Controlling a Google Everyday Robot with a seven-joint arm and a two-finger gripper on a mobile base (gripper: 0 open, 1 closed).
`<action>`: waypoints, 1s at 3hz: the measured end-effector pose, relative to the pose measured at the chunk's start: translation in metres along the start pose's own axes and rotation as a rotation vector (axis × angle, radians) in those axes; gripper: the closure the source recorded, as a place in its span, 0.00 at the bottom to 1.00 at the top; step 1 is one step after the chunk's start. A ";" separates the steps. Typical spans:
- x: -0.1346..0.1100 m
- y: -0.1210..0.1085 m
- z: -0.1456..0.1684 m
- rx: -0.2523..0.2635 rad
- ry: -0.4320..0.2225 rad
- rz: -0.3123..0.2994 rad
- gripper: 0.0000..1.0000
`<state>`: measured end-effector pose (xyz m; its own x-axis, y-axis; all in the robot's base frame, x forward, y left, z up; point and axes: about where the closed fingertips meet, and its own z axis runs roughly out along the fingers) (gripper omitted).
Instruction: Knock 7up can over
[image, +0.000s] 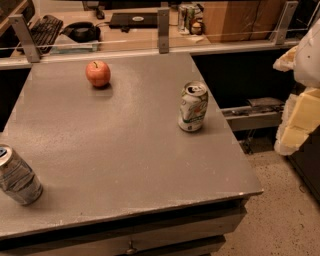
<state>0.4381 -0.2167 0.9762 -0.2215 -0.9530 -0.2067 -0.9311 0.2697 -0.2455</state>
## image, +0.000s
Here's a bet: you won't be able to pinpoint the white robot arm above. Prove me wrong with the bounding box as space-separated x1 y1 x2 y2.
273 20 320 156

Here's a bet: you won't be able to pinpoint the white green 7up can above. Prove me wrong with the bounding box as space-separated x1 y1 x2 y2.
178 81 208 132

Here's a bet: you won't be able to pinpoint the silver blue soda can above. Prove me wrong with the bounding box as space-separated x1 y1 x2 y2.
0 144 43 205

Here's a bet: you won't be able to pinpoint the grey side shelf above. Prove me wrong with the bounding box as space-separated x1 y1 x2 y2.
221 97 284 131

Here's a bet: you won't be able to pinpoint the cardboard box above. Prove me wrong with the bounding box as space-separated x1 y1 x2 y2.
203 0 287 43

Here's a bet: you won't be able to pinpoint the cans on back desk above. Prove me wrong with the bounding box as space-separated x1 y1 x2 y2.
177 4 202 35

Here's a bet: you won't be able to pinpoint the grey drawer with knob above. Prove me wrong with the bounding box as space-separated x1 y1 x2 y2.
0 206 246 256

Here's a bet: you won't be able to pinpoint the black laptop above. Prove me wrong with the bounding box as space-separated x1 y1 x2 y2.
109 13 158 29

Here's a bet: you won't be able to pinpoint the red apple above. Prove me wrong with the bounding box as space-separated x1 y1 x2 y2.
85 60 111 87

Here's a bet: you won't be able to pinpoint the black headphones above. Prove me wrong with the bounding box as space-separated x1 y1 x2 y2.
62 22 101 43

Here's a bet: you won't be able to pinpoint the black keyboard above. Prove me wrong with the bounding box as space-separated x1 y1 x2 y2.
28 15 63 54

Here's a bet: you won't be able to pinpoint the metal glass rail bracket right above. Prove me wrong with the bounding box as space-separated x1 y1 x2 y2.
273 0 298 45

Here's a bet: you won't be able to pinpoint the metal glass rail bracket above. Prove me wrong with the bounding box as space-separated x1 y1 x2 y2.
157 7 169 54
273 0 298 45
9 14 40 63

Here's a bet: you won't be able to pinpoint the metal glass rail bracket middle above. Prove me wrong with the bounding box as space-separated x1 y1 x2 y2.
157 7 169 54

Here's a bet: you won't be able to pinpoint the metal glass rail bracket left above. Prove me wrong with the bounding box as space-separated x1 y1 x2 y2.
9 14 40 63

